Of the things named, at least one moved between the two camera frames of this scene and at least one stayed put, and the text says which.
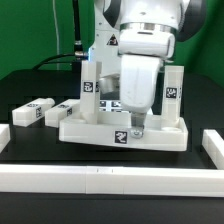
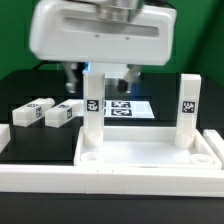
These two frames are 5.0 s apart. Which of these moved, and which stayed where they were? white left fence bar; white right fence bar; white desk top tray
Moved: white desk top tray
Stayed: white right fence bar; white left fence bar
